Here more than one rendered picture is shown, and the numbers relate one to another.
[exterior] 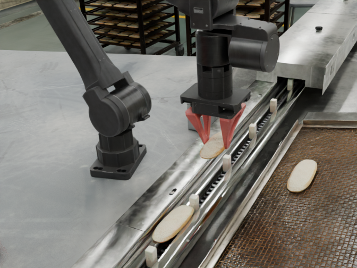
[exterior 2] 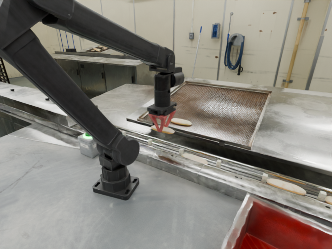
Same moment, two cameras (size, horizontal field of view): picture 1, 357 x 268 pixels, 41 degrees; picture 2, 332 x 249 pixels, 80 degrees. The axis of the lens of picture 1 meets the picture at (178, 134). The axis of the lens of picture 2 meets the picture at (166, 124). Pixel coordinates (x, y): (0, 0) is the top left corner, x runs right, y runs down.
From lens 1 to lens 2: 0.92 m
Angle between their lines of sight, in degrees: 78
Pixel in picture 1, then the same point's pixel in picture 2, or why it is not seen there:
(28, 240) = (196, 226)
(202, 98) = (167, 106)
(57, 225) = (181, 212)
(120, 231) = (205, 171)
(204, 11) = (173, 63)
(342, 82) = not seen: hidden behind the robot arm
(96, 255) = (224, 178)
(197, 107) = (168, 111)
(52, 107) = not seen: outside the picture
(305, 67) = not seen: hidden behind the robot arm
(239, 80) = (43, 137)
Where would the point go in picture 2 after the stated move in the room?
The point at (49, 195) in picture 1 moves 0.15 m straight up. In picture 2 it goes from (145, 222) to (142, 173)
